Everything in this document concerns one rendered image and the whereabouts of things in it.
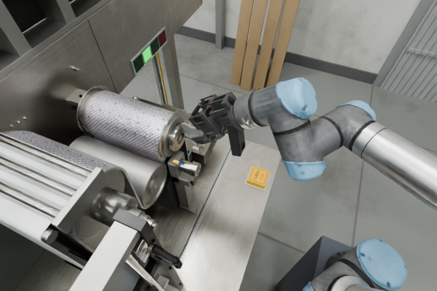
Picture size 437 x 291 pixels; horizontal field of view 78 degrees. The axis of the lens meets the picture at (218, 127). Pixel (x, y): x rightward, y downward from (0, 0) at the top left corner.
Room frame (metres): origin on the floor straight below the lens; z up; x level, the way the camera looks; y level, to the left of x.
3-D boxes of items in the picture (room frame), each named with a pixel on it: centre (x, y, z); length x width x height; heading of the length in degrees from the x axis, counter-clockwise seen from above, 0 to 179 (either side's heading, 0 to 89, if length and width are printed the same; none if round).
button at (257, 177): (0.50, -0.15, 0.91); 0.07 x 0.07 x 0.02; 68
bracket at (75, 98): (0.56, 0.40, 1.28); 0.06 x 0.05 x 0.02; 68
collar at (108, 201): (0.21, 0.20, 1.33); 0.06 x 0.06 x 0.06; 68
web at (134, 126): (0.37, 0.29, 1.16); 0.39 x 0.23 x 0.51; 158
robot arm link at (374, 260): (0.16, -0.40, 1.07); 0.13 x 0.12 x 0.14; 121
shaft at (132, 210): (0.18, 0.14, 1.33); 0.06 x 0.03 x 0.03; 68
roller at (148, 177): (0.38, 0.29, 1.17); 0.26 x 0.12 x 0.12; 68
